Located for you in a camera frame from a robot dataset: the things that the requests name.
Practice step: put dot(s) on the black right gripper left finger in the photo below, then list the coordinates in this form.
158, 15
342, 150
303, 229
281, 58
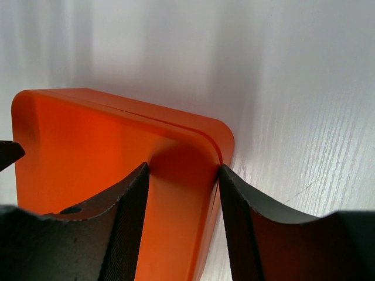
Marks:
96, 239

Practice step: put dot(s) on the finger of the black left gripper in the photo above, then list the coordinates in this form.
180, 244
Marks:
10, 152

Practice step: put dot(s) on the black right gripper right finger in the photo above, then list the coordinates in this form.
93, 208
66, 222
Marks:
268, 240

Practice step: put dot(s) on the orange tin lid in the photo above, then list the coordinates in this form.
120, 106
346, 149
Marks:
117, 152

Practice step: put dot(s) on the orange chocolate box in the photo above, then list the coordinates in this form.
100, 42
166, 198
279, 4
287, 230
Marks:
214, 164

